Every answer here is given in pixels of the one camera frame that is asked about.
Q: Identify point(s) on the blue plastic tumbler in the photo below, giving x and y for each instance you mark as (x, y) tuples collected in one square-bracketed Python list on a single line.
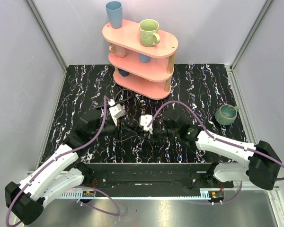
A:
[(115, 14)]

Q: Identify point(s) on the blue cup middle shelf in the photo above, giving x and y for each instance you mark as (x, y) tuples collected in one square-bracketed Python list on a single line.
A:
[(144, 58)]

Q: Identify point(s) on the pink three-tier shelf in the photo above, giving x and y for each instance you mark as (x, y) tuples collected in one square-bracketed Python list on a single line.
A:
[(152, 79)]

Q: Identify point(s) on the teal ceramic cup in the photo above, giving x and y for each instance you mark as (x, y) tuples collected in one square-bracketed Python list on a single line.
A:
[(226, 114)]

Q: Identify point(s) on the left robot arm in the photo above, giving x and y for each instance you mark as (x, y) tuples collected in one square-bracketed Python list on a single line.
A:
[(62, 171)]

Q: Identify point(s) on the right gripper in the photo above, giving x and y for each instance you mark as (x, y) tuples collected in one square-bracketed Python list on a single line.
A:
[(153, 131)]

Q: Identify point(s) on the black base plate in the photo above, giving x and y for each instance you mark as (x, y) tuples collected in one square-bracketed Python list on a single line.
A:
[(150, 180)]

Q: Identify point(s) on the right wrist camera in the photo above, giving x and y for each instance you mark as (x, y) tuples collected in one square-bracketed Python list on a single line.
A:
[(145, 123)]

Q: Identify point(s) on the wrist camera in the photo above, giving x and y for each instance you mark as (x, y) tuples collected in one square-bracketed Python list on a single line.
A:
[(116, 111), (145, 123)]

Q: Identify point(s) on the dark blue cup lower shelf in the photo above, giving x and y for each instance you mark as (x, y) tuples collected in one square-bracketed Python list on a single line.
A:
[(123, 73)]

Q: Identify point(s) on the black marble mat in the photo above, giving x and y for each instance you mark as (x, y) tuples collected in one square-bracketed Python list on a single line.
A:
[(198, 90)]

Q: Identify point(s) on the pink mug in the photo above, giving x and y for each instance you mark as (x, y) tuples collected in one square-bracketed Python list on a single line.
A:
[(118, 50)]

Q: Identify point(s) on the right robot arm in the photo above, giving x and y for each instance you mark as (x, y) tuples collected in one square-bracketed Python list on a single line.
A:
[(255, 163)]

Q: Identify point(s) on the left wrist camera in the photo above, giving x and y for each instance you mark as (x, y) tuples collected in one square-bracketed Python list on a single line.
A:
[(116, 111)]

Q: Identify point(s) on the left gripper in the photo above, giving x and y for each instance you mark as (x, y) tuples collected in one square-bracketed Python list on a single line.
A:
[(119, 132)]

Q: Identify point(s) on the green mug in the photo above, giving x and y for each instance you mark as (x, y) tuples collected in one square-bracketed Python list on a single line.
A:
[(149, 32)]

